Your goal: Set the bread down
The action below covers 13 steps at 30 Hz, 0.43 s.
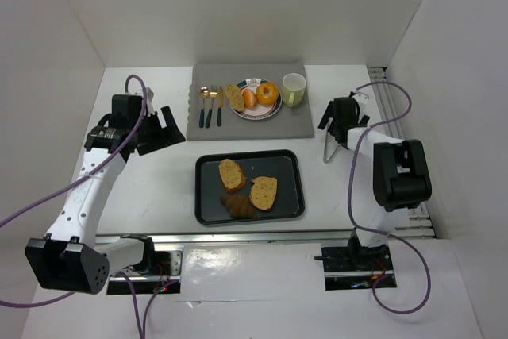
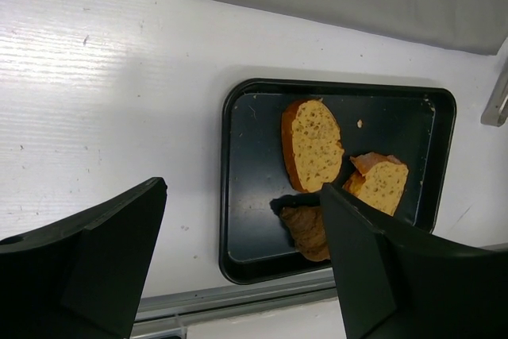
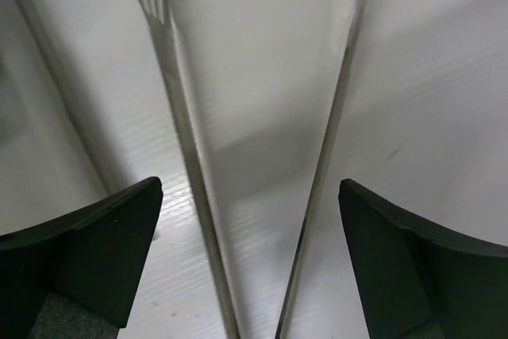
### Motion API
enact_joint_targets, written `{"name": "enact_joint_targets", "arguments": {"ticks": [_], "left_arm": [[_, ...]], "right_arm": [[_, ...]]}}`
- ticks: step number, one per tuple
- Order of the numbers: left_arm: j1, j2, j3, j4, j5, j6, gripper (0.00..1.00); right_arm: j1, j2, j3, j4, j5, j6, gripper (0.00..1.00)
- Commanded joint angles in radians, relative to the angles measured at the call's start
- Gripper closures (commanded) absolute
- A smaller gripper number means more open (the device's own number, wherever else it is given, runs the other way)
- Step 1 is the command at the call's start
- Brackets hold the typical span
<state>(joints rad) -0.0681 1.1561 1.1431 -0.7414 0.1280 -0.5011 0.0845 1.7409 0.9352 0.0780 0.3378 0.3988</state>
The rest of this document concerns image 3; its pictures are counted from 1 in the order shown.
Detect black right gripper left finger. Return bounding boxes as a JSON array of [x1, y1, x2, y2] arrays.
[[1, 177, 163, 338]]

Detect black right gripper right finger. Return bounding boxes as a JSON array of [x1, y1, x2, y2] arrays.
[[338, 179, 507, 338]]

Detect metal serving tongs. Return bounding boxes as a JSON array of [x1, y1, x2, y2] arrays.
[[137, 0, 364, 338]]

